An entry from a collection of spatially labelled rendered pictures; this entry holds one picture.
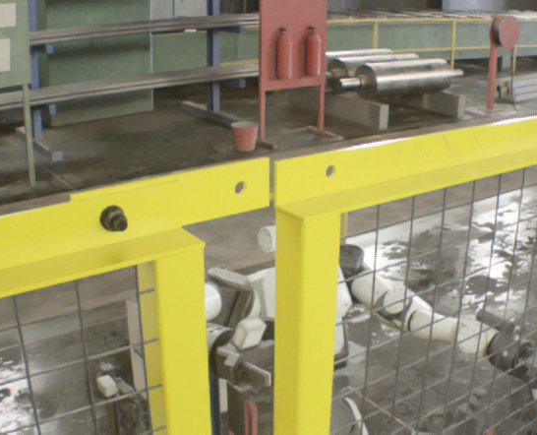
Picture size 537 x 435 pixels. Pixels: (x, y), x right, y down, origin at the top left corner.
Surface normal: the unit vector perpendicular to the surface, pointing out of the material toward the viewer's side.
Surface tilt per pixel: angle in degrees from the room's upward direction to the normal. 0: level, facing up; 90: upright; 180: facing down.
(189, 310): 90
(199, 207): 90
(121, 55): 90
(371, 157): 90
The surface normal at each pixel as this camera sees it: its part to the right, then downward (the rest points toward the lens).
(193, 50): 0.58, 0.29
